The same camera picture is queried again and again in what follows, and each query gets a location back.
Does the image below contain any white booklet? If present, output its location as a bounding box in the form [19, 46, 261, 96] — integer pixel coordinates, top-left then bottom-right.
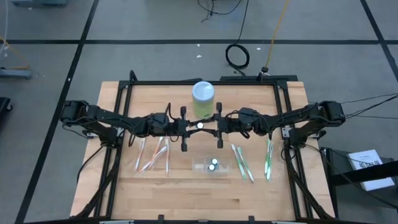
[346, 149, 396, 192]

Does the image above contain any clear acrylic organizer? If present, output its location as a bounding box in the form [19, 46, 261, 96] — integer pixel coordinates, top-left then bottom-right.
[192, 157, 233, 175]

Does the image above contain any black side cart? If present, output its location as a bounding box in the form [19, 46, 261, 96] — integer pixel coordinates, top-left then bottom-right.
[319, 146, 398, 215]

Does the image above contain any black flat rail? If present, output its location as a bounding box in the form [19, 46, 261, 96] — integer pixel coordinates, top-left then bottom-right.
[219, 74, 299, 83]

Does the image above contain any yellow hanging cable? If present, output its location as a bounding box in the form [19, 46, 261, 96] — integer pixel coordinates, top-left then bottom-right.
[261, 0, 290, 75]

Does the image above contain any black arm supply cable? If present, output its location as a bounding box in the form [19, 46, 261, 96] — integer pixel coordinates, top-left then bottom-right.
[340, 93, 398, 121]

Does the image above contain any coiled black cable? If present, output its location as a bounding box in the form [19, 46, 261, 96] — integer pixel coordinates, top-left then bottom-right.
[225, 0, 251, 77]

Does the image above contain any thin black floor cable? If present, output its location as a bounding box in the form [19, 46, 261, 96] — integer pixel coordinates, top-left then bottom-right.
[197, 0, 243, 23]

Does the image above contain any black wheeled object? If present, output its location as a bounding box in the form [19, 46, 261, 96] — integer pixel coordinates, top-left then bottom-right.
[0, 96, 13, 124]

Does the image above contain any green disinfecting wipes canister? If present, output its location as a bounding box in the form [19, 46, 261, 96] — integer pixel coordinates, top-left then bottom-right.
[192, 81, 215, 119]

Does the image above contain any grey flat floor object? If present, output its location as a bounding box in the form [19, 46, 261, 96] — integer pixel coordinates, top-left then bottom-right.
[11, 0, 69, 7]

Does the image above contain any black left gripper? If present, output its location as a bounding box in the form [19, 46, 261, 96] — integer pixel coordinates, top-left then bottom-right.
[169, 106, 205, 152]

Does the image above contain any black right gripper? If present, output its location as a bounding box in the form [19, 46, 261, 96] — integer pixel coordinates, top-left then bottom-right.
[202, 101, 239, 149]

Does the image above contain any silver metal bracket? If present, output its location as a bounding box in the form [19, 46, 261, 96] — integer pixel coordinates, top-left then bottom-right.
[281, 126, 295, 139]

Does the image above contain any grey floor stand base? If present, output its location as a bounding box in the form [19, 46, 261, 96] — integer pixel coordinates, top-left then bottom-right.
[0, 67, 33, 80]

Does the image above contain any black aluminium table frame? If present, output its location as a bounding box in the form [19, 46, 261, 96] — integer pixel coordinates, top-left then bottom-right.
[70, 70, 336, 224]

